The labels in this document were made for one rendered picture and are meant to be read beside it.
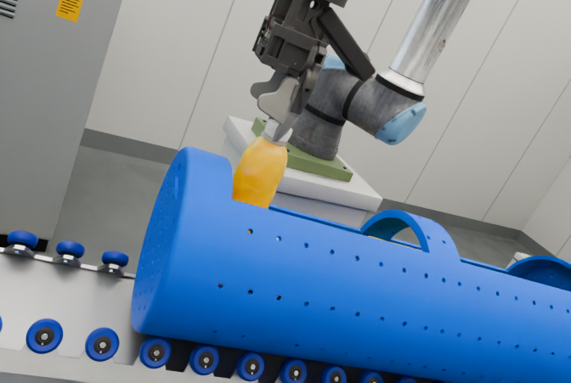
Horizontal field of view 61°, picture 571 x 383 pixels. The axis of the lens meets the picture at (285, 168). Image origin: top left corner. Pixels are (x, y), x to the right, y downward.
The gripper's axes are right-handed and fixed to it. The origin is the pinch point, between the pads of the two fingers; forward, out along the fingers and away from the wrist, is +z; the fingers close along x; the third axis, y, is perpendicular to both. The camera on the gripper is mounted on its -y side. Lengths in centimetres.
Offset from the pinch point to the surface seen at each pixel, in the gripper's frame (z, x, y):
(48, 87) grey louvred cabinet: 51, -136, 47
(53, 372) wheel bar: 39.2, 11.7, 19.9
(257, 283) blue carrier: 17.5, 13.2, -1.3
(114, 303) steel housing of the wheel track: 38.3, -3.1, 13.4
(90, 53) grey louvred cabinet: 33, -138, 36
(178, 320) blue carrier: 25.6, 13.5, 7.0
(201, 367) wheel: 35.2, 11.1, 0.2
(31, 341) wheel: 34.9, 11.1, 23.7
